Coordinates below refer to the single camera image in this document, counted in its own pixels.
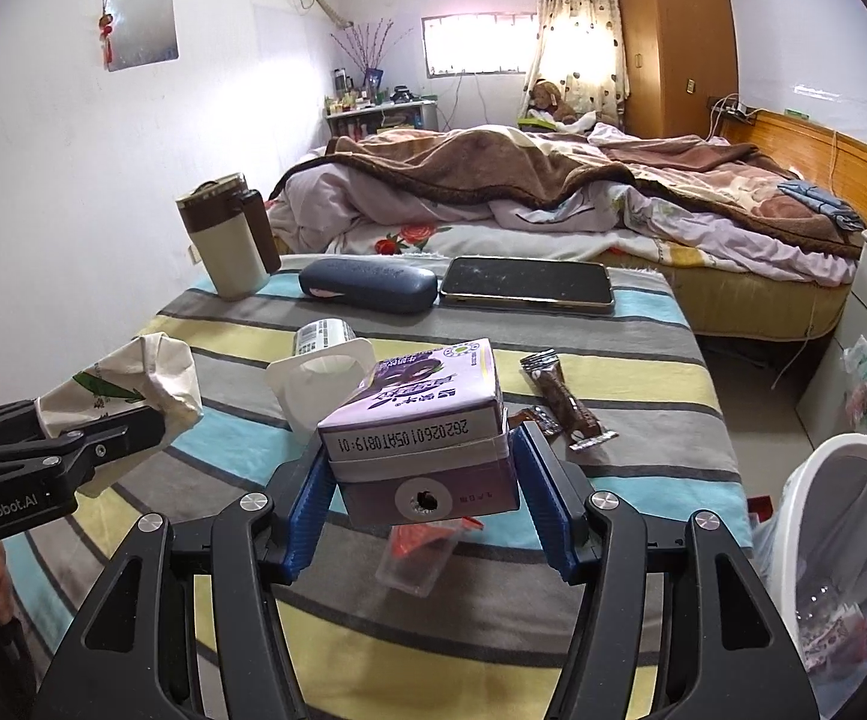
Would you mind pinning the dark blue glasses case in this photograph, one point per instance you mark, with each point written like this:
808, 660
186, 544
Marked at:
366, 283

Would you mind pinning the blue folded cloth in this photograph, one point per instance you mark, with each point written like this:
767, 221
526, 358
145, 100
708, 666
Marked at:
823, 202

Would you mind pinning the cream printed paper bag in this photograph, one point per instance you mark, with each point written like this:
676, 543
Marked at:
141, 375

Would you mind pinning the wooden wardrobe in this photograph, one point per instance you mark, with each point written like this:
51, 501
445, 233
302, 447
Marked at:
673, 37

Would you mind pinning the cluttered white shelf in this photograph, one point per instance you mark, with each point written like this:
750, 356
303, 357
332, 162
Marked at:
381, 116

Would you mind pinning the white trash bin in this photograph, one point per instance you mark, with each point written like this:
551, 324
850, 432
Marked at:
808, 495

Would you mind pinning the black smartphone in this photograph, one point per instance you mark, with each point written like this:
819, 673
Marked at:
527, 283

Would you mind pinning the brown snack wrapper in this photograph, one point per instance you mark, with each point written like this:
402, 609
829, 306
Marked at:
564, 401

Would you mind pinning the striped tablecloth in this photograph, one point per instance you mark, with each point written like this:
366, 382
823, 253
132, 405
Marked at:
591, 525

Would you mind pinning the lilac quilt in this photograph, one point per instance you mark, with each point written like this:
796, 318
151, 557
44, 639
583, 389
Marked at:
703, 232

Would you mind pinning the vase of dry branches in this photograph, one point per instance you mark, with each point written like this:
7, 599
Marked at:
369, 52

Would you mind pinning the small brown wrapper piece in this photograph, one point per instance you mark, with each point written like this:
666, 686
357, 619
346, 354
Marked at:
532, 418

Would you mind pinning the beige tumbler brown lid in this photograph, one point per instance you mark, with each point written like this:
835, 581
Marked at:
227, 247

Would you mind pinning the brown blanket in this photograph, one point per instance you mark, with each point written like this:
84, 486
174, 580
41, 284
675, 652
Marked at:
463, 165

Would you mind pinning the brown bottle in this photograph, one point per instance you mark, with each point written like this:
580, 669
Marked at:
262, 232

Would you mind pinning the grey bedside cabinet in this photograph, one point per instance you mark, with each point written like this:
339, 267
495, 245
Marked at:
853, 292

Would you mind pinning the dotted curtain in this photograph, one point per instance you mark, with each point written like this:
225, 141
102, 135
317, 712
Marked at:
576, 22

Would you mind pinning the wooden bed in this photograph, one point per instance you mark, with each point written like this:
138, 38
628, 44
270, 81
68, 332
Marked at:
763, 300

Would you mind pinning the power strip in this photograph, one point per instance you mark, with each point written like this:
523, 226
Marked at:
733, 106

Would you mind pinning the white yoghurt cup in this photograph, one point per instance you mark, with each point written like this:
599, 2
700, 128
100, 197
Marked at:
313, 382

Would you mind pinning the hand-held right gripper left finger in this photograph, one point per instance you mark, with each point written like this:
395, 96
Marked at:
309, 517

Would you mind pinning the purple milk carton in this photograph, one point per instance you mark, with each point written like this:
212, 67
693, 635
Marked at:
418, 420

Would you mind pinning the brown teddy bear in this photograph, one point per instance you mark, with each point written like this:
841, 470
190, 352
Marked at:
549, 101

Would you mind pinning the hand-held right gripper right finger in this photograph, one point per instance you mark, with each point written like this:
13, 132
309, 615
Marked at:
549, 502

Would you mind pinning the silver wall poster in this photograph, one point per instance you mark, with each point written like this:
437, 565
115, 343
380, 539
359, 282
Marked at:
141, 31

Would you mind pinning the window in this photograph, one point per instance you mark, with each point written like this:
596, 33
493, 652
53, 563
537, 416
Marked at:
478, 43

